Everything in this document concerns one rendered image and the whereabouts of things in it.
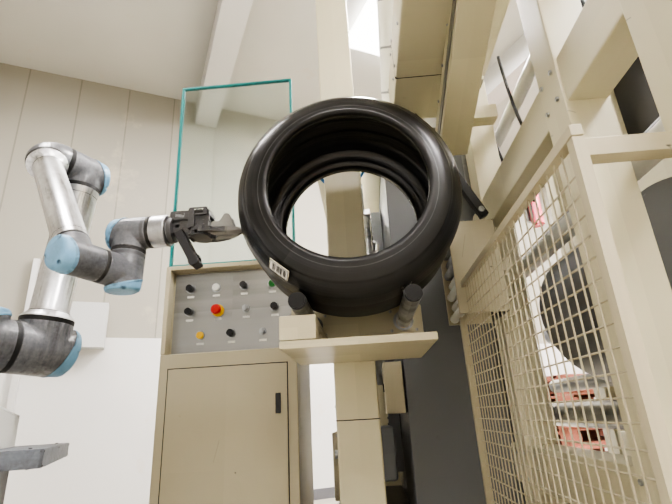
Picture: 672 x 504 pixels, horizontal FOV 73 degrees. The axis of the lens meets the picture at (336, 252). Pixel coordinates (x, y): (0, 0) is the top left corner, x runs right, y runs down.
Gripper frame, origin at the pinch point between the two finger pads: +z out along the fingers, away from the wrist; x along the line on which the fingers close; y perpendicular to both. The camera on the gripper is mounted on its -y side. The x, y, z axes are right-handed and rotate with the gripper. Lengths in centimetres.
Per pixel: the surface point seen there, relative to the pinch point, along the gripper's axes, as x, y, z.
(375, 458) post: 28, -61, 33
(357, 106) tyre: -12.5, 29.0, 34.6
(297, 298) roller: -8.7, -21.9, 16.8
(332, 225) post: 28.4, 12.3, 23.9
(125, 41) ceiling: 169, 251, -149
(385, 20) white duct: 47, 120, 52
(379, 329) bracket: 26, -25, 37
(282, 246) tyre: -12.5, -9.7, 13.9
